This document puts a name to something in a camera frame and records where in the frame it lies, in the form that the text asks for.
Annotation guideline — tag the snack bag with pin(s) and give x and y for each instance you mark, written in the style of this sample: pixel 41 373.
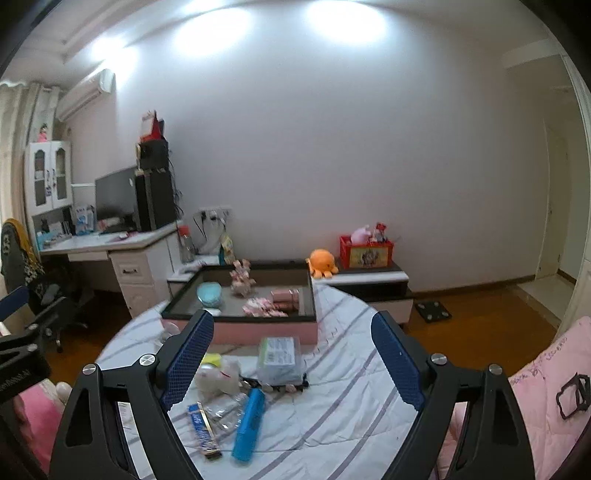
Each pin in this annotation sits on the snack bag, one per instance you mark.
pixel 226 249

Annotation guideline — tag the black keyboard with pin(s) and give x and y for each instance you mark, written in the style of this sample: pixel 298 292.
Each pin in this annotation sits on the black keyboard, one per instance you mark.
pixel 113 232

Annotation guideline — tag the black speaker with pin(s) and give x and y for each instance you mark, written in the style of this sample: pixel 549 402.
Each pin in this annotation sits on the black speaker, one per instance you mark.
pixel 153 154

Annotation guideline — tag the small pink block toy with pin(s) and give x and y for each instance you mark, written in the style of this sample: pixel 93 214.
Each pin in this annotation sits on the small pink block toy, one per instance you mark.
pixel 263 307

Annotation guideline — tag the clear plastic wrapper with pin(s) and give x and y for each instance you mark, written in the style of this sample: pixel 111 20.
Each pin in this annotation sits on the clear plastic wrapper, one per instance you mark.
pixel 228 410

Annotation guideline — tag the white desk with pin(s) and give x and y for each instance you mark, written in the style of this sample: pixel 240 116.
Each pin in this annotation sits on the white desk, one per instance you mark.
pixel 134 258

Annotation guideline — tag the rose gold case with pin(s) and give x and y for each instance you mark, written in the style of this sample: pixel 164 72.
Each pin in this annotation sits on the rose gold case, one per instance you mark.
pixel 286 300

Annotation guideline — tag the pink blanket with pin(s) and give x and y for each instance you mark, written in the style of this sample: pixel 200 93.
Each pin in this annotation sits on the pink blanket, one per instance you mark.
pixel 32 415

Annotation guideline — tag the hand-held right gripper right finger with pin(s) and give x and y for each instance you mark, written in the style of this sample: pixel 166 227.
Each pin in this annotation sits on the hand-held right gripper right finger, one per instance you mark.
pixel 399 360

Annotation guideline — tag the beige curtain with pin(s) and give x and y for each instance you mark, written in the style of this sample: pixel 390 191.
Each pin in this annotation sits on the beige curtain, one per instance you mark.
pixel 18 152

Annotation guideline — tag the white wardrobe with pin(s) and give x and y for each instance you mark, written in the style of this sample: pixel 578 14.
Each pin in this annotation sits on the white wardrobe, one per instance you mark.
pixel 582 207

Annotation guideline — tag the pink storage box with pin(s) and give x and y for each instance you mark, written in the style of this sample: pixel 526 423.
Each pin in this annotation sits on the pink storage box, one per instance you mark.
pixel 258 332

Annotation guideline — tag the red-capped bottle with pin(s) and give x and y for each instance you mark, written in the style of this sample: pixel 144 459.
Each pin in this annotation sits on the red-capped bottle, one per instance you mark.
pixel 186 244

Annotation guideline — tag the white glass-door cabinet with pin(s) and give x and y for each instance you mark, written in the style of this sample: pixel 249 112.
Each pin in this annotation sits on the white glass-door cabinet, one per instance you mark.
pixel 48 175

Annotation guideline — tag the blue snack bar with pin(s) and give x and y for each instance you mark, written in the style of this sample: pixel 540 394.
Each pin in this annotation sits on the blue snack bar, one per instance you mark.
pixel 203 429

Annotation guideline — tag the blue and white box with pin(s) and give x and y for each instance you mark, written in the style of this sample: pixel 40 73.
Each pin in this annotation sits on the blue and white box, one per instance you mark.
pixel 83 219

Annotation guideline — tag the red and white box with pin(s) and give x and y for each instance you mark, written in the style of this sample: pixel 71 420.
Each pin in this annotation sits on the red and white box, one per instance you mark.
pixel 152 127

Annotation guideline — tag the white wall socket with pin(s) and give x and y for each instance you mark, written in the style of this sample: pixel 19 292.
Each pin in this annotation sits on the white wall socket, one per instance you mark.
pixel 214 213

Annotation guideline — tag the black monitor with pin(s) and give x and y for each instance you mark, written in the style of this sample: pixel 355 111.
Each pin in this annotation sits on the black monitor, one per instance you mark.
pixel 115 198

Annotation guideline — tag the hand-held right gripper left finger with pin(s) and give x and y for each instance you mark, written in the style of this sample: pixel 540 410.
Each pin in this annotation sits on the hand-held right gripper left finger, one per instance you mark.
pixel 189 355

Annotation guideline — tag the pink block figure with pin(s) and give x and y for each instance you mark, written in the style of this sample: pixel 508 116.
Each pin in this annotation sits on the pink block figure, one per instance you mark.
pixel 242 277

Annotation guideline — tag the red storage crate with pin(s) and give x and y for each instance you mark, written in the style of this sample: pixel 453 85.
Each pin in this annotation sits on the red storage crate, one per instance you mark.
pixel 367 254

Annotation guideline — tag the black bathroom scale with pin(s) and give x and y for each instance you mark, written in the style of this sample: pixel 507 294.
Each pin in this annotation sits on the black bathroom scale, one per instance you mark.
pixel 431 311

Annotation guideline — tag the orange octopus plush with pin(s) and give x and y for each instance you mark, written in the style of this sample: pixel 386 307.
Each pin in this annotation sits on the orange octopus plush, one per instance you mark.
pixel 321 263

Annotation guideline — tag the black computer tower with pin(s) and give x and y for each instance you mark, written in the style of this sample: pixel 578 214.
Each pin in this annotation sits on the black computer tower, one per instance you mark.
pixel 154 198

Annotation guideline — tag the black plastic frame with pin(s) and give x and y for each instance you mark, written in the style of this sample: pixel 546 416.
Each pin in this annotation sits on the black plastic frame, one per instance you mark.
pixel 572 392

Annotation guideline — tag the teal round case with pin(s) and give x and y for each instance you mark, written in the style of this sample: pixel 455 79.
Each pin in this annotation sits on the teal round case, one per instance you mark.
pixel 210 295

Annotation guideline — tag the clear plastic box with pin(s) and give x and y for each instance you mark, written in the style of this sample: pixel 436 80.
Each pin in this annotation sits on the clear plastic box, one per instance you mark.
pixel 279 357

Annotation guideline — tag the pink doll figure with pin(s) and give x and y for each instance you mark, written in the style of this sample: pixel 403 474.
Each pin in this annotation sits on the pink doll figure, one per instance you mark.
pixel 44 134

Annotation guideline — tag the pink plush toy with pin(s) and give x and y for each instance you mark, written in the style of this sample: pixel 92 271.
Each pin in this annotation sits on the pink plush toy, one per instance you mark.
pixel 360 234

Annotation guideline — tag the white air conditioner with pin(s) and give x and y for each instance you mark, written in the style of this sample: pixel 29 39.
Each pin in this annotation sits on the white air conditioner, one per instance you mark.
pixel 83 94

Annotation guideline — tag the blue highlighter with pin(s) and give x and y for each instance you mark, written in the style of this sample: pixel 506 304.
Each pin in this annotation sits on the blue highlighter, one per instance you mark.
pixel 249 424

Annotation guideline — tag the pink quilt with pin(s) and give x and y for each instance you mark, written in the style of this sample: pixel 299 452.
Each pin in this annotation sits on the pink quilt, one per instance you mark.
pixel 545 383

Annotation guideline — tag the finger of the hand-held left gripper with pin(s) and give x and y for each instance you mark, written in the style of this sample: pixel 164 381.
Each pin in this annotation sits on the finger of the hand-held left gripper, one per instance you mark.
pixel 21 339
pixel 11 300

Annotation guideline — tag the small doll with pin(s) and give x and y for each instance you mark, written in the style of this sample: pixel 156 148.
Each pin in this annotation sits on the small doll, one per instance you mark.
pixel 219 376

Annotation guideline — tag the small white side table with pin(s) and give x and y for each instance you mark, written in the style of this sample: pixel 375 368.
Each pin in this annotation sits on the small white side table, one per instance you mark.
pixel 184 272

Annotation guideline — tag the dark patterned jacket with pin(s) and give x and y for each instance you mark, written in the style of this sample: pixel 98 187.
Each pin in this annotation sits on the dark patterned jacket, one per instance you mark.
pixel 16 258

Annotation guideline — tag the black pearl hair clip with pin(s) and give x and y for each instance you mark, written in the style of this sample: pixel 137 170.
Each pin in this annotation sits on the black pearl hair clip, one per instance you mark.
pixel 272 386

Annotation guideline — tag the white door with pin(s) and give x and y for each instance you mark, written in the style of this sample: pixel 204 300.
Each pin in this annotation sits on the white door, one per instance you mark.
pixel 556 203

